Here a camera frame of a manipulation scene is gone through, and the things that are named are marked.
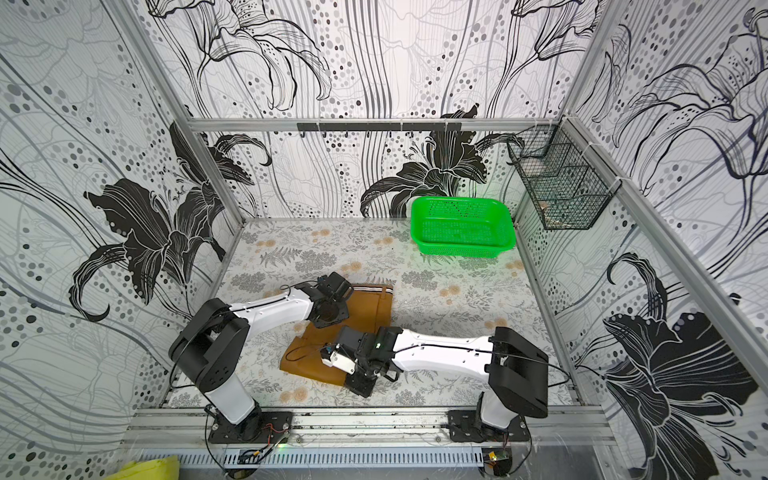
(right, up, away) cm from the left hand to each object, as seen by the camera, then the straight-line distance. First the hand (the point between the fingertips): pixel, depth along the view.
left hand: (341, 321), depth 93 cm
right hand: (+7, -11, -17) cm, 22 cm away
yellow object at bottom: (-32, -24, -30) cm, 50 cm away
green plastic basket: (+42, +32, +25) cm, 58 cm away
